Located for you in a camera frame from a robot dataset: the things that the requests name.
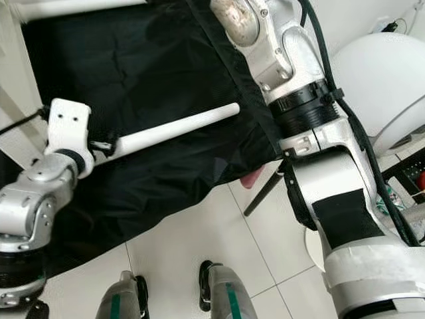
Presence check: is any grey green right robot leg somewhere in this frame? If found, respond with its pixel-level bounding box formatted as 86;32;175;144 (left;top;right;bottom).
198;261;260;319

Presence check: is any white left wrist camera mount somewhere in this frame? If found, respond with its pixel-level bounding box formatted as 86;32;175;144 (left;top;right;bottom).
43;98;92;160

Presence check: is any white green plastic package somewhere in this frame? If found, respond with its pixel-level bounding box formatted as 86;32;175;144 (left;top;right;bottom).
380;189;404;215

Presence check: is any white plastic children table top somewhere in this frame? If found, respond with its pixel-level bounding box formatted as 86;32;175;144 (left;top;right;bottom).
0;0;64;170

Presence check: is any white domed appliance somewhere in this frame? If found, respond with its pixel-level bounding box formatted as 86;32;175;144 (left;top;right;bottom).
329;32;425;157

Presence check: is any grey green robot leg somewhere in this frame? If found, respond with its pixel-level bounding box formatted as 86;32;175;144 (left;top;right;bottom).
96;269;150;319
198;261;260;319

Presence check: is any grey green left robot leg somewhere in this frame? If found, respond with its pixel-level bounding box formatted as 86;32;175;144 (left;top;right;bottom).
96;269;150;319

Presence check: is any white plastic table leg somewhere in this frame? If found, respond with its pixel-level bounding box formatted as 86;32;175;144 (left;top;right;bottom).
110;102;241;160
10;0;148;21

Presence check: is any black low floor shelf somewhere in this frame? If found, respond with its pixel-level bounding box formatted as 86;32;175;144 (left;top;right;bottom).
382;143;425;200

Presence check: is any white floor fan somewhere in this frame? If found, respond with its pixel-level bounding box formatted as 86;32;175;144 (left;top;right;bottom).
304;226;326;273

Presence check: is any dark metal table leg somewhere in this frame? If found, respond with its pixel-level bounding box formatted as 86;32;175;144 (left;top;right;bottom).
244;169;285;217

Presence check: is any black wall plug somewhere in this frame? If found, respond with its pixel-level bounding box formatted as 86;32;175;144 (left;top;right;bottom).
380;20;406;34

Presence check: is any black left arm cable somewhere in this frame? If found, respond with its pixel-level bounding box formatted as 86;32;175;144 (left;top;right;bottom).
0;108;50;134

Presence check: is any pink table frame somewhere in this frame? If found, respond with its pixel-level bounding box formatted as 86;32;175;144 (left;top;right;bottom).
240;166;265;189

